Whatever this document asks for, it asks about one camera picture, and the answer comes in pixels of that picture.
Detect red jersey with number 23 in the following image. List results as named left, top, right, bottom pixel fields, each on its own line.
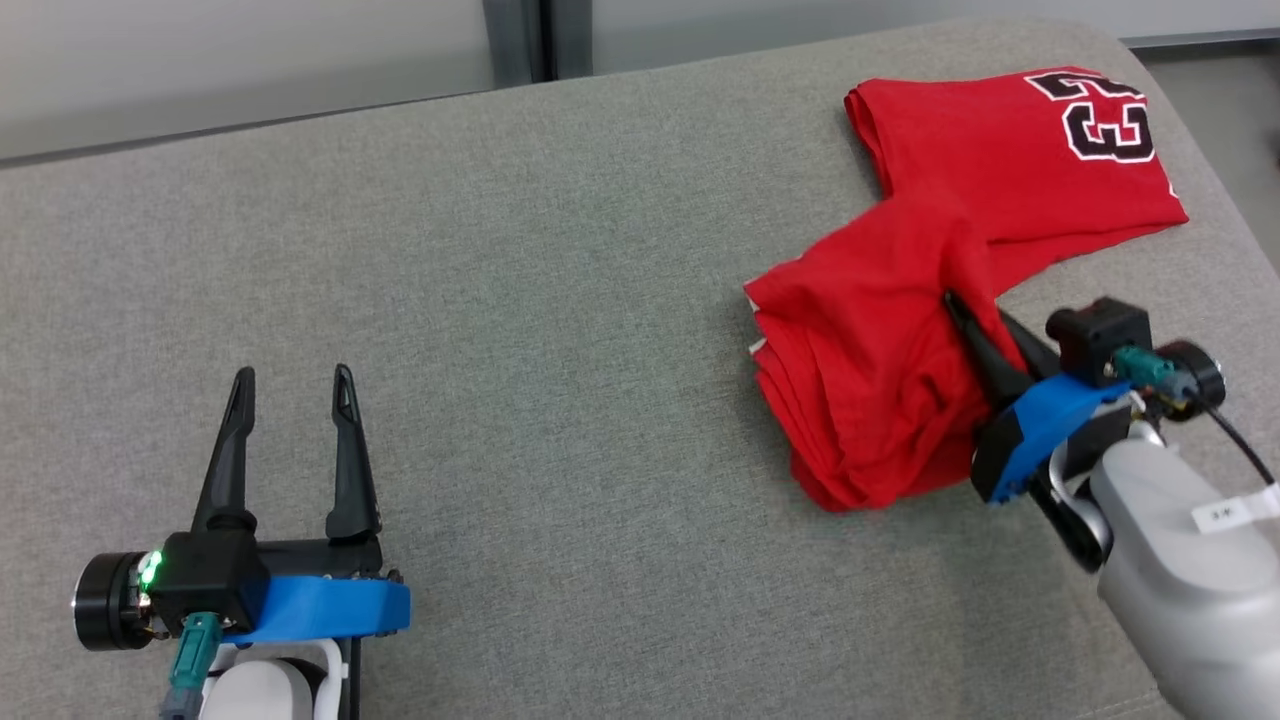
left=845, top=66, right=1191, bottom=301

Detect red shorts with white stripe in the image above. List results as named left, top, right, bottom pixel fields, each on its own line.
left=745, top=190, right=1031, bottom=513

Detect teal right camera cable connector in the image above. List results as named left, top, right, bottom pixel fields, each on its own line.
left=1112, top=345, right=1179, bottom=396

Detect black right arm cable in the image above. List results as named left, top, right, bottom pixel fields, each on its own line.
left=1195, top=400, right=1280, bottom=491

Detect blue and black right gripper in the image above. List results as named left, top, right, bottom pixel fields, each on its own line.
left=945, top=290, right=1227, bottom=506

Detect teal camera cable connector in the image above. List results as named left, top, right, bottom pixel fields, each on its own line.
left=1112, top=345, right=1179, bottom=396
left=160, top=612, right=223, bottom=717

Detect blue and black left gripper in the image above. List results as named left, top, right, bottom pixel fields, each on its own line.
left=72, top=364, right=413, bottom=720

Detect teal left camera cable connector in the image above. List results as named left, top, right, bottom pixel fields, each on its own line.
left=160, top=612, right=223, bottom=717

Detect white cable label tag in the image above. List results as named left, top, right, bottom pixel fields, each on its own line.
left=1192, top=485, right=1280, bottom=531

